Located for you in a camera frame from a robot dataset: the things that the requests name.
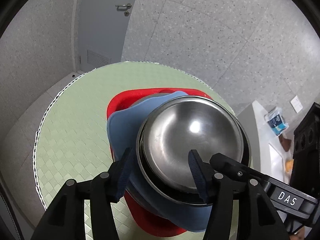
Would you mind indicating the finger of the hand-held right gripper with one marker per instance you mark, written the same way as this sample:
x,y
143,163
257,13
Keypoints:
x,y
307,140
230,166

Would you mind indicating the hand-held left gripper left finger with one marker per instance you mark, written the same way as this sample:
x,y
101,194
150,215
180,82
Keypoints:
x,y
125,170

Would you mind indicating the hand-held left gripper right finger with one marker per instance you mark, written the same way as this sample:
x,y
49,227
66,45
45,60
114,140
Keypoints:
x,y
197,175

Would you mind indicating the large steel bowl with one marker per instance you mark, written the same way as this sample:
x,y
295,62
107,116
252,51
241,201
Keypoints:
x,y
246,152

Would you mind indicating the blue plastic bowl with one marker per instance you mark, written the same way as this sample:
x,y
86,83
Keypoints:
x,y
122,130

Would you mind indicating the red plastic basin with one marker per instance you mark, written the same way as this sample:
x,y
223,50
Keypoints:
x,y
117,105

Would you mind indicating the brown cloth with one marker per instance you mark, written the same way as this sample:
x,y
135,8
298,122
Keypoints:
x,y
287,143

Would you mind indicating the orange sponge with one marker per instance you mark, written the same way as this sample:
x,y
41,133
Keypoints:
x,y
289,166

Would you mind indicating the blue white tissue package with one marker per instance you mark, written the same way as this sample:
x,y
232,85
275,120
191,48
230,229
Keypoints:
x,y
276,122

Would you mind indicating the white vanity counter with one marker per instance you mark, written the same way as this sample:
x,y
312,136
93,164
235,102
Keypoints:
x,y
261,135

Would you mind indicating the grey door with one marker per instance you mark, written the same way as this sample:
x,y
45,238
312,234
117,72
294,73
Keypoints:
x,y
100,30

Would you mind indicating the white wall outlet plate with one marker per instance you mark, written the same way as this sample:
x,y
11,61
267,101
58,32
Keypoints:
x,y
297,103

